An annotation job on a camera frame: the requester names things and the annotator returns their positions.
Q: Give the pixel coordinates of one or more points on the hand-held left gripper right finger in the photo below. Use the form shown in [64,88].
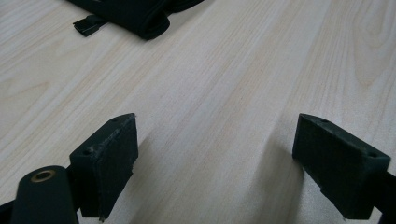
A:
[336,168]

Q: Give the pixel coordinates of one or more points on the black glove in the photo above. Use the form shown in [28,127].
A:
[140,14]

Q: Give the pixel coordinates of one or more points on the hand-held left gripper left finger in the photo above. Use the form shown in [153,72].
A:
[104,168]

